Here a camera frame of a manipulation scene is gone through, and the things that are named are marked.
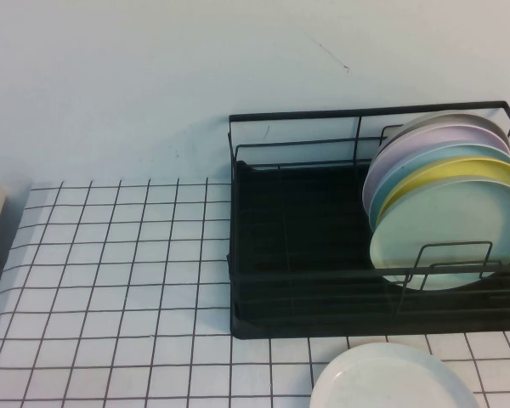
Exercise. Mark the grey beige plate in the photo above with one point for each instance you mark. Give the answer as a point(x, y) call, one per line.
point(450, 118)

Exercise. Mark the white plate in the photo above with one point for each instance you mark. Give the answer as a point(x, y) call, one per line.
point(387, 378)

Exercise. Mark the mint green plate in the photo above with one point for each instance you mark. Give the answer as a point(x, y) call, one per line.
point(450, 221)

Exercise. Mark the yellow plate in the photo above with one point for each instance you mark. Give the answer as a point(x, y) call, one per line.
point(472, 168)

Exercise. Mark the light blue plate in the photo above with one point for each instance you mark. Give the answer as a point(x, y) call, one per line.
point(408, 170)

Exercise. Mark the white black grid tablecloth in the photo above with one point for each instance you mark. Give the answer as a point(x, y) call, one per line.
point(110, 255)

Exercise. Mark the lilac plate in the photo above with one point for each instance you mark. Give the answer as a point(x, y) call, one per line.
point(429, 142)

